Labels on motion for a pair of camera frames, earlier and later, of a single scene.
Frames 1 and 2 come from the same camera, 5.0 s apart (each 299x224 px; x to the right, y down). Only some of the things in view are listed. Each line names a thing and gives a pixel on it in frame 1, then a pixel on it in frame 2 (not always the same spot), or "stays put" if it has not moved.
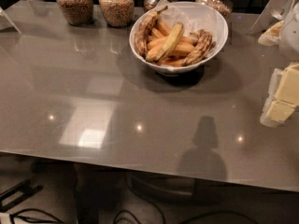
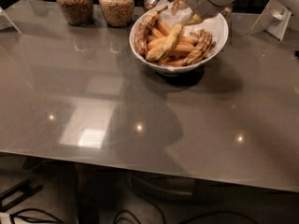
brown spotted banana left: x=141 y=28 stays put
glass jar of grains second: x=117 y=5 stays put
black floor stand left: x=26 y=188 stays put
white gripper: x=291 y=36 → x=203 y=1
